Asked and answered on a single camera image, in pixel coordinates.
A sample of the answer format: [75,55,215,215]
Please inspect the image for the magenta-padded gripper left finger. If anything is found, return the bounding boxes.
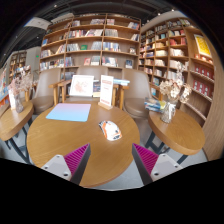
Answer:
[41,143,92,185]

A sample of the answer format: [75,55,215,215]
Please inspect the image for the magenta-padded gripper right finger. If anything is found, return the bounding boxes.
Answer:
[132,143,184,186]

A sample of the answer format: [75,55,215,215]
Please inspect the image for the white and orange computer mouse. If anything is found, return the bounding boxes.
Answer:
[98,120,123,142]

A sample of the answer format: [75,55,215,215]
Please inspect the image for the pink and blue mouse pad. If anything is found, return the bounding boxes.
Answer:
[45,102,92,123]

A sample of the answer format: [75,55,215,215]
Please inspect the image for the round wooden side table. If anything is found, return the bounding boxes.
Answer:
[145,108,207,165]
[0,100,35,164]

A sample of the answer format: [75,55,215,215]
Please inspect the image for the stack of colourful books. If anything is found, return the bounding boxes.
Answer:
[144,98,167,113]

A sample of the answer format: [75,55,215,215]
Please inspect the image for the glass vase with cream flowers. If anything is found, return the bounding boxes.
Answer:
[158,61,193,125]

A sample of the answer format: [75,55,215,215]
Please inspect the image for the dark book with orange print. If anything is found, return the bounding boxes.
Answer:
[92,80,102,98]

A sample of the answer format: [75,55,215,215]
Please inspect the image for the white framed floral picture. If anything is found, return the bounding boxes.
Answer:
[69,74,95,98]

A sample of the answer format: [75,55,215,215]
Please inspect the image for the white sign on wooden base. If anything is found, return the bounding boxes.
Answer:
[97,74,115,111]

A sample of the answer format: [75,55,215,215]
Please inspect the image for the stack of light blue books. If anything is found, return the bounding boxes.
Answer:
[113,78,131,87]

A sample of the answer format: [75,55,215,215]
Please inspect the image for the glass vase with pink flowers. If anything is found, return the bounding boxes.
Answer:
[8,70,34,114]

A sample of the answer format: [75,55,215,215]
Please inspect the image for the curved wooden bookshelf unit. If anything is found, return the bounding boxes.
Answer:
[138,16,224,162]

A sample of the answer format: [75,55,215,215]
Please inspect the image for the small distant wooden bookshelf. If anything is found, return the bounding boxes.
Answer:
[8,49,28,84]

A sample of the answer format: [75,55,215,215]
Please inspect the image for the large wooden bookshelf unit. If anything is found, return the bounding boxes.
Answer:
[38,13,143,80]

